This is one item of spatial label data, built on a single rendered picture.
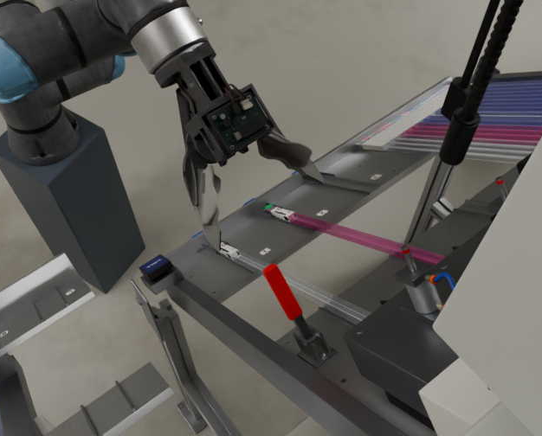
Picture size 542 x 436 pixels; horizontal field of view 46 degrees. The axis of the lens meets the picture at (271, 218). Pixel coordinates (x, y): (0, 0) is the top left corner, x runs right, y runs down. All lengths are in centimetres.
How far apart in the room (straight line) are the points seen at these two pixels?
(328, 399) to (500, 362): 34
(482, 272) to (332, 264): 164
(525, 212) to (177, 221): 178
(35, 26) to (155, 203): 126
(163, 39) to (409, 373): 41
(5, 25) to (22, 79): 6
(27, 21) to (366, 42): 176
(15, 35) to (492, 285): 65
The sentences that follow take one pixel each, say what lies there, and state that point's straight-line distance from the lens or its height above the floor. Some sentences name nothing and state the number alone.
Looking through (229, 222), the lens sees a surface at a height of 73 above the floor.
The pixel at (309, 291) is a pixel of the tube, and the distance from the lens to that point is 76.
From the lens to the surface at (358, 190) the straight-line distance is 99.
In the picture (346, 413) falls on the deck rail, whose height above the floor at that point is 110.
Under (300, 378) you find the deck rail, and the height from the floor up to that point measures 105.
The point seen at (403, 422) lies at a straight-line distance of 56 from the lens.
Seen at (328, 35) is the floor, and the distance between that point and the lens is 244.
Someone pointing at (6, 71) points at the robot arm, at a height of 113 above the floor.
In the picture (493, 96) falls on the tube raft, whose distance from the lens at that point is 115.
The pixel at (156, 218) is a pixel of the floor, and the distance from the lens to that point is 196.
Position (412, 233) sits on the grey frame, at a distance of 178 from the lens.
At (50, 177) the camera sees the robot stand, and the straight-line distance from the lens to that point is 142.
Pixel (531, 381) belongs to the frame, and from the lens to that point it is 26.
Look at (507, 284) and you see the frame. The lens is 22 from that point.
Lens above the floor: 165
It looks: 59 degrees down
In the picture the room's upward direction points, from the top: straight up
